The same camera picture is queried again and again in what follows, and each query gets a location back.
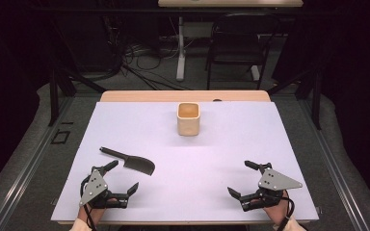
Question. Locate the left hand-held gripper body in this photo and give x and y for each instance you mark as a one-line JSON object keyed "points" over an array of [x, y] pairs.
{"points": [[93, 187]]}

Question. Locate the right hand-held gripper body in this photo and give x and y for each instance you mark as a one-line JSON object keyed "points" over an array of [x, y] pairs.
{"points": [[274, 181]]}

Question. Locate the beige square cup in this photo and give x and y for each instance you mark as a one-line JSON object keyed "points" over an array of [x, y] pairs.
{"points": [[188, 125]]}

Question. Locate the person's left hand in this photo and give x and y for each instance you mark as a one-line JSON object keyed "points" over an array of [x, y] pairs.
{"points": [[96, 213]]}

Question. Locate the person's right hand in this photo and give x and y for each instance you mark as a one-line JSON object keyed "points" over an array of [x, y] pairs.
{"points": [[277, 210]]}

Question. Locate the white table cover sheet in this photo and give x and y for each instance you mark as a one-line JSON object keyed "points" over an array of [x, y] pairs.
{"points": [[189, 160]]}

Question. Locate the light wooden table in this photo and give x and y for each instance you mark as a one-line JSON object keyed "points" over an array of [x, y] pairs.
{"points": [[160, 96]]}

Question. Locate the black metal stand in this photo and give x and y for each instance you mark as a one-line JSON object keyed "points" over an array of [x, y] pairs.
{"points": [[316, 96], [54, 96]]}

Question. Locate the black metal chair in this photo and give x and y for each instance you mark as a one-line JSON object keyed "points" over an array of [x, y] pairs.
{"points": [[237, 48]]}

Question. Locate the white-legged background desk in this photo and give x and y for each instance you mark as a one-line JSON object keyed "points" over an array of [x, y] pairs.
{"points": [[180, 57]]}

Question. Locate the aluminium floor rail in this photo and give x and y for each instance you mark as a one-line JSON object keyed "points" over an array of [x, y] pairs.
{"points": [[29, 166], [334, 166]]}

